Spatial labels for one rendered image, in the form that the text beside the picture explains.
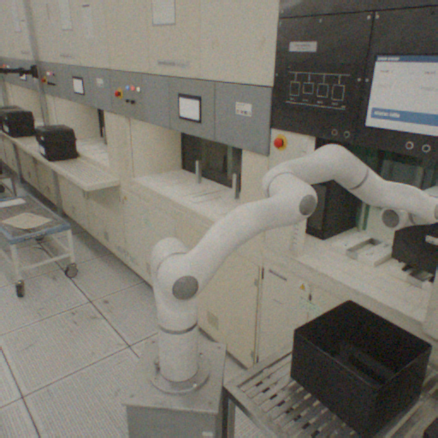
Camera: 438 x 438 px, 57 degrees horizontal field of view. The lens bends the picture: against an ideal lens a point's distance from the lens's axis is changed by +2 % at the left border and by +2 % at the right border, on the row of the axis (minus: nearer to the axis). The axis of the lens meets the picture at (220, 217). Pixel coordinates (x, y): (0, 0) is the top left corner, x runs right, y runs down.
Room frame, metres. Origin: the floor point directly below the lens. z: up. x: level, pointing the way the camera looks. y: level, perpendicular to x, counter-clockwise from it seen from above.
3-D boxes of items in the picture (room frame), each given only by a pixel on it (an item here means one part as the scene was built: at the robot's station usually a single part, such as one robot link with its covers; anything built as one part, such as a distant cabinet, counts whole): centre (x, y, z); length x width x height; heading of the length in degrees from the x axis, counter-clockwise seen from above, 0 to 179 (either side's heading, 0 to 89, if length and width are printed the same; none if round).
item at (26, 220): (2.81, 1.48, 0.47); 0.31 x 0.23 x 0.02; 61
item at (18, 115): (4.37, 2.20, 0.93); 0.30 x 0.28 x 0.26; 42
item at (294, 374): (0.94, -0.41, 0.85); 0.28 x 0.28 x 0.17; 38
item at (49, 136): (3.45, 1.44, 0.93); 0.30 x 0.28 x 0.26; 36
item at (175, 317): (1.01, 0.13, 1.07); 0.19 x 0.12 x 0.24; 20
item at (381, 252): (1.60, -0.65, 0.89); 0.22 x 0.21 x 0.04; 129
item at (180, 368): (0.98, 0.12, 0.85); 0.19 x 0.19 x 0.18
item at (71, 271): (2.97, 1.58, 0.24); 0.97 x 0.52 x 0.48; 42
